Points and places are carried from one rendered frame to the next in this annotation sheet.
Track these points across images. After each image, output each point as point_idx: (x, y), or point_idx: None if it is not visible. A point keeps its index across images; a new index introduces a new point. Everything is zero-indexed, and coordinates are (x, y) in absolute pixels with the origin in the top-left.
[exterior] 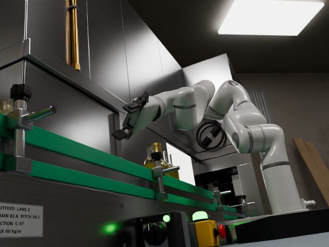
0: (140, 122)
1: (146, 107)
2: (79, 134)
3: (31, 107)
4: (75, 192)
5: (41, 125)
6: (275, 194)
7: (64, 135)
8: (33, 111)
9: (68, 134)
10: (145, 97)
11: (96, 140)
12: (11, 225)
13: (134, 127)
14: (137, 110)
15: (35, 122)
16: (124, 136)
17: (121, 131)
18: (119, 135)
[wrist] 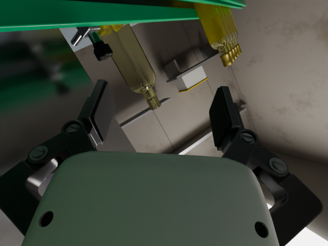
0: (149, 167)
1: (254, 177)
2: (7, 235)
3: (123, 151)
4: None
5: (99, 146)
6: None
7: (50, 178)
8: (119, 150)
9: (42, 192)
10: (290, 176)
11: None
12: None
13: (117, 152)
14: (235, 114)
15: (109, 139)
16: (97, 99)
17: (102, 132)
18: (107, 96)
